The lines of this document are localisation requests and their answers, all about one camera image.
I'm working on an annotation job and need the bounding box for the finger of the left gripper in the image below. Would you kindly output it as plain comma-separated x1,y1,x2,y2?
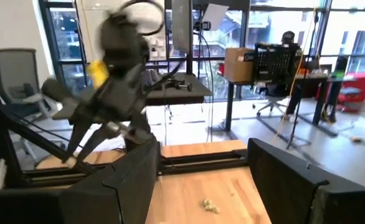
62,121,93,163
76,123,121,162

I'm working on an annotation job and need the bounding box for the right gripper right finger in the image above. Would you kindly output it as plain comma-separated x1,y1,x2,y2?
247,138,365,224

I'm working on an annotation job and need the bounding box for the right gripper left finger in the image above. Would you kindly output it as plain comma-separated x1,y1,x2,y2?
59,138,162,224

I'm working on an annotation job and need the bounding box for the yellow tag label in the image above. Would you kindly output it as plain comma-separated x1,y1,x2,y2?
87,58,110,90

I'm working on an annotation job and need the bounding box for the black floor tripod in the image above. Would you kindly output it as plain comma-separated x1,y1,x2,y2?
285,8,319,151

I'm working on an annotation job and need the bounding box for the black clamp tool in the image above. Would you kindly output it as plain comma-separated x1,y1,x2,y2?
166,78,194,92

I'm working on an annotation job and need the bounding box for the grey side desk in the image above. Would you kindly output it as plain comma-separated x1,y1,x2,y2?
140,72,214,108

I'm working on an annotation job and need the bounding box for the grey office chair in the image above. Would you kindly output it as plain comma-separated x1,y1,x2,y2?
0,47,60,160

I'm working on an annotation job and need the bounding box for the dark office desk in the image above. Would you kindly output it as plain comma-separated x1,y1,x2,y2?
217,73,359,138

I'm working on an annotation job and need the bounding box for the grey monitor panel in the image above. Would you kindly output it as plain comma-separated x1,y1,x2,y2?
171,0,193,54

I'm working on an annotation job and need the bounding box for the black webcam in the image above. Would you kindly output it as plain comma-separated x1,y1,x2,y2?
194,20,212,32

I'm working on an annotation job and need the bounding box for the black mesh office chair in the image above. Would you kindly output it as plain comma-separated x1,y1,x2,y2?
252,42,299,118

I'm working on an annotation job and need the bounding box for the brown cardboard box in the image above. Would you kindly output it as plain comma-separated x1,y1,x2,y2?
224,47,255,84

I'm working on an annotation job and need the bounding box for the white board sheet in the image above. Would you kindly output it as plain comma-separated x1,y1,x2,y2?
200,2,230,31

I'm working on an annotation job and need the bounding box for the person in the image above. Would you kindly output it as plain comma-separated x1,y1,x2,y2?
263,30,306,116

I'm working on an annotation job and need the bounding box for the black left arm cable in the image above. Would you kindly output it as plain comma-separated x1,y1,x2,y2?
120,0,166,37

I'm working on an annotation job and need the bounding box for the yellow power cable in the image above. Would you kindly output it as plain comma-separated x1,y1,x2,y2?
271,6,316,144

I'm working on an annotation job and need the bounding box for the black window frame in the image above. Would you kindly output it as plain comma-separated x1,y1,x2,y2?
39,0,365,103

